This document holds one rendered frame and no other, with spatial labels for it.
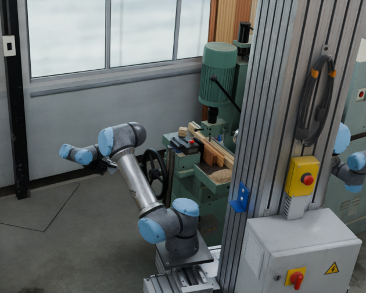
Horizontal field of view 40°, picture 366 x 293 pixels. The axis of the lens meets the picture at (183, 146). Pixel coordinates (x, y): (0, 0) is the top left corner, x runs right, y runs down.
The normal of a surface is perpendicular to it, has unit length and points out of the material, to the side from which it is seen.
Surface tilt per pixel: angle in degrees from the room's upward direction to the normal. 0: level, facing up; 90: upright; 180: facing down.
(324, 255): 90
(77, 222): 0
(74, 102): 90
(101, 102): 90
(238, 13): 87
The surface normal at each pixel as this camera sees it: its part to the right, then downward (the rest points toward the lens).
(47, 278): 0.08, -0.88
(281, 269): 0.31, 0.47
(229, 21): 0.51, 0.39
